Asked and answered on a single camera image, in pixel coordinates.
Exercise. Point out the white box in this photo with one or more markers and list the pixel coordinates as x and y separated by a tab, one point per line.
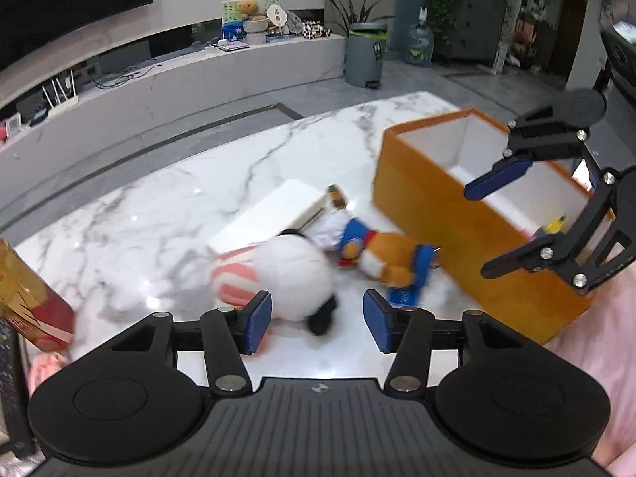
278	213

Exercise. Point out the blue water bottle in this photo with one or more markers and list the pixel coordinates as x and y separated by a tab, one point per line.
420	44

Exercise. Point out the yellow toy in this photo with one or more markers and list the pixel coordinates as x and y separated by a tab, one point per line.
555	224

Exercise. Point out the person's pink clothing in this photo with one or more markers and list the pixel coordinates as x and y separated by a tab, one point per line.
616	357

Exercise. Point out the black and white cow figurine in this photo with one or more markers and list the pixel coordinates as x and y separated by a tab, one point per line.
315	30

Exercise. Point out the round paper fan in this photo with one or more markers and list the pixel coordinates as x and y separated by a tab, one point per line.
276	16

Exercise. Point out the white and black plush toy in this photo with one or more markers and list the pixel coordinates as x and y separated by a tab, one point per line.
293	278

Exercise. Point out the white curved television console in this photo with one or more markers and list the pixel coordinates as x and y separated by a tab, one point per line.
198	89

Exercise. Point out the brown door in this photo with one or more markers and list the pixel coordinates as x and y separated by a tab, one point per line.
574	35

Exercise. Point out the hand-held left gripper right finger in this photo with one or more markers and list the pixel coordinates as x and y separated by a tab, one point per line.
377	320

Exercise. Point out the white router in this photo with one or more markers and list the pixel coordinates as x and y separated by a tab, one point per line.
62	94

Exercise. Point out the potted green plant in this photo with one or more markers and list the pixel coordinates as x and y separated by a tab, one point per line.
355	7

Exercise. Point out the grey trash can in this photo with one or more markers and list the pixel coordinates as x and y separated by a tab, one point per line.
365	57

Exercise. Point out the orange storage box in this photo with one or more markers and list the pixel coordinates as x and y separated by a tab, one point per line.
437	208

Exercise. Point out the red and gold box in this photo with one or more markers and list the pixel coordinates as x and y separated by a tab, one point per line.
30	298

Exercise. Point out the bear picture board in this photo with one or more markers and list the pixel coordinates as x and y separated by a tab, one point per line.
238	12

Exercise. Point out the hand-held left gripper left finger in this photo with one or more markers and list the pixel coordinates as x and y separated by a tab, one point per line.
258	320

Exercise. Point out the dark grey cabinet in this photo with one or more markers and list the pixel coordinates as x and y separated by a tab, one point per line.
477	25

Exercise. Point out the blue card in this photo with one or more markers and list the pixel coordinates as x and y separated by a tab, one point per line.
405	295

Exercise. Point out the black television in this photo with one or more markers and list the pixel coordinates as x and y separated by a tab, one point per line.
64	0

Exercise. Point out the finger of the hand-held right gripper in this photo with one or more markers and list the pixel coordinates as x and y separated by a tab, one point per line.
551	256
497	179

